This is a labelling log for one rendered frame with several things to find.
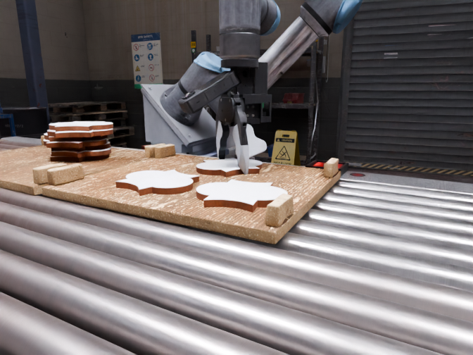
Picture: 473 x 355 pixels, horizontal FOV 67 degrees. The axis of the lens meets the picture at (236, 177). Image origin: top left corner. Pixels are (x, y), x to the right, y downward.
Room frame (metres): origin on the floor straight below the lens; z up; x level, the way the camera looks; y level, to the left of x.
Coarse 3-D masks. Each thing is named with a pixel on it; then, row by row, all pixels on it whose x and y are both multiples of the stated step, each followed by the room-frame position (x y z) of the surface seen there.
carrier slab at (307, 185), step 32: (160, 160) 0.78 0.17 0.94; (192, 160) 0.78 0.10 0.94; (64, 192) 0.53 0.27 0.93; (96, 192) 0.53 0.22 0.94; (128, 192) 0.53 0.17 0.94; (192, 192) 0.53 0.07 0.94; (288, 192) 0.53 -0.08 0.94; (320, 192) 0.54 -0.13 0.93; (192, 224) 0.42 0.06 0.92; (224, 224) 0.40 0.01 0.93; (256, 224) 0.39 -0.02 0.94; (288, 224) 0.41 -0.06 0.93
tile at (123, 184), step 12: (120, 180) 0.56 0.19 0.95; (132, 180) 0.56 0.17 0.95; (144, 180) 0.56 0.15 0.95; (156, 180) 0.56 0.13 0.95; (168, 180) 0.56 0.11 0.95; (180, 180) 0.56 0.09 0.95; (192, 180) 0.56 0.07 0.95; (144, 192) 0.51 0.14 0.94; (156, 192) 0.52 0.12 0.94; (168, 192) 0.52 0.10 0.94; (180, 192) 0.52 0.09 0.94
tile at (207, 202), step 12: (204, 192) 0.49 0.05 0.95; (216, 192) 0.49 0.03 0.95; (228, 192) 0.49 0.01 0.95; (240, 192) 0.49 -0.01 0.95; (252, 192) 0.49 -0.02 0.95; (264, 192) 0.49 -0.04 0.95; (276, 192) 0.49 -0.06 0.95; (204, 204) 0.46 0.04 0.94; (216, 204) 0.46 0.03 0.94; (228, 204) 0.45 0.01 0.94; (240, 204) 0.45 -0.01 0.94; (252, 204) 0.44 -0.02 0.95; (264, 204) 0.45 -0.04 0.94
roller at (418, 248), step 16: (304, 224) 0.44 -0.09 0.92; (320, 224) 0.43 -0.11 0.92; (336, 240) 0.41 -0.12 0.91; (352, 240) 0.40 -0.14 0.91; (368, 240) 0.39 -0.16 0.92; (384, 240) 0.39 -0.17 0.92; (400, 240) 0.39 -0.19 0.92; (416, 240) 0.38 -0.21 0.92; (416, 256) 0.36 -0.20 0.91; (432, 256) 0.36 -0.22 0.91; (448, 256) 0.35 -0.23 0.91; (464, 256) 0.35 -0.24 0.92
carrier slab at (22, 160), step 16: (0, 160) 0.78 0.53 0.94; (16, 160) 0.78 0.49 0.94; (32, 160) 0.78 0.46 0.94; (48, 160) 0.78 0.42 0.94; (96, 160) 0.78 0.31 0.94; (112, 160) 0.78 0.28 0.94; (128, 160) 0.78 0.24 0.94; (144, 160) 0.79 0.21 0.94; (0, 176) 0.63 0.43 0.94; (16, 176) 0.63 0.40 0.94; (32, 176) 0.63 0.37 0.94; (32, 192) 0.56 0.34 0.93
